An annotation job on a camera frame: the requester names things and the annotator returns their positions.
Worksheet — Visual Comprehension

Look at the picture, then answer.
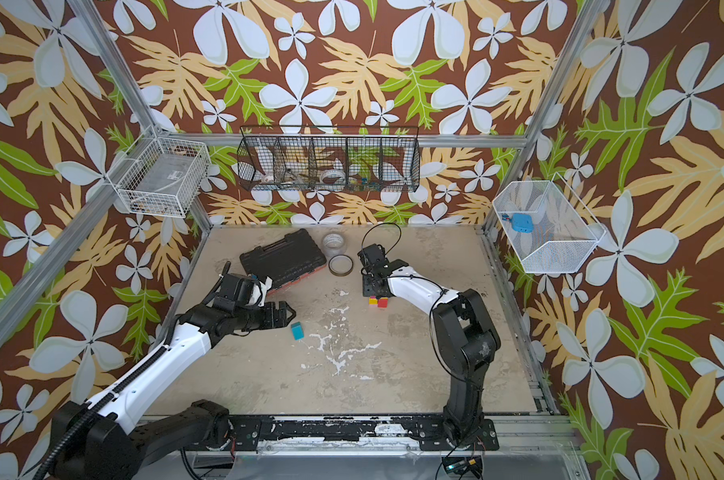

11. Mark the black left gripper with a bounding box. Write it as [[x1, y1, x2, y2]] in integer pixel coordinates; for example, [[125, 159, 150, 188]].
[[236, 299, 299, 331]]

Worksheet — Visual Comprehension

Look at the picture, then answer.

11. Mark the teal wood block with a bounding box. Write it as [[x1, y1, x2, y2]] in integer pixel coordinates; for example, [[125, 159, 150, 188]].
[[291, 322, 305, 341]]

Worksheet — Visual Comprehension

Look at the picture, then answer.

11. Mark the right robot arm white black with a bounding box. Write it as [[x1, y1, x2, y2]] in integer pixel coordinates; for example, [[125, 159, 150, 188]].
[[358, 244, 501, 446]]

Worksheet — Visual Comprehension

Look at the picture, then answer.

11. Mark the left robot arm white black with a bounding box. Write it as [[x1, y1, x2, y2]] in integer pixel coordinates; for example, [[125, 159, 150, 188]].
[[35, 273, 297, 479]]

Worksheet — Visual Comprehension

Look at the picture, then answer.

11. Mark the black plastic tool case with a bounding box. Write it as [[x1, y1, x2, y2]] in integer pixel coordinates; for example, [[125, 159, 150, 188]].
[[240, 229, 327, 290]]

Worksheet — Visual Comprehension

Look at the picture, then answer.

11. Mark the white tape roll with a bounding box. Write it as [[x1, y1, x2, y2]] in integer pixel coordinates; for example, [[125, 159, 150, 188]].
[[319, 169, 346, 185]]

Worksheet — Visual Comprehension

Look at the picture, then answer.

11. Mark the blue object in basket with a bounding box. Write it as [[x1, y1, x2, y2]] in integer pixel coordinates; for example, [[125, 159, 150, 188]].
[[501, 213, 535, 234]]

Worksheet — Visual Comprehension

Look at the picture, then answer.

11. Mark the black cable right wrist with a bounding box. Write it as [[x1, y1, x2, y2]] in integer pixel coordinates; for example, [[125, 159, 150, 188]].
[[360, 223, 403, 256]]

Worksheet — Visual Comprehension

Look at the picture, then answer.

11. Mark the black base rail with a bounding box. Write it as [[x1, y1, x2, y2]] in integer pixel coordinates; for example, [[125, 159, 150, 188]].
[[229, 413, 500, 453]]

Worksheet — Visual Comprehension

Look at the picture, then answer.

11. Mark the black wire basket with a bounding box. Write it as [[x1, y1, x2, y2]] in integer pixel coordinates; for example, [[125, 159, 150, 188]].
[[235, 125, 422, 193]]

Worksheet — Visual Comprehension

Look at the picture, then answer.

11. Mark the white wire basket left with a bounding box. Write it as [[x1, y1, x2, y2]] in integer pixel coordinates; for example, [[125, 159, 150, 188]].
[[108, 130, 211, 218]]

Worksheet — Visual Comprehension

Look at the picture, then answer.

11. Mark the white wire basket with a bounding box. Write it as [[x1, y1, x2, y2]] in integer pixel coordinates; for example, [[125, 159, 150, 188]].
[[108, 130, 211, 218], [493, 174, 607, 276]]

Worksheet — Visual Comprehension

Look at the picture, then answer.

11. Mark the white wire basket right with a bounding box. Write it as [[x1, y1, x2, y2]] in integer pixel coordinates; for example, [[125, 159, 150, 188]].
[[493, 174, 607, 276]]

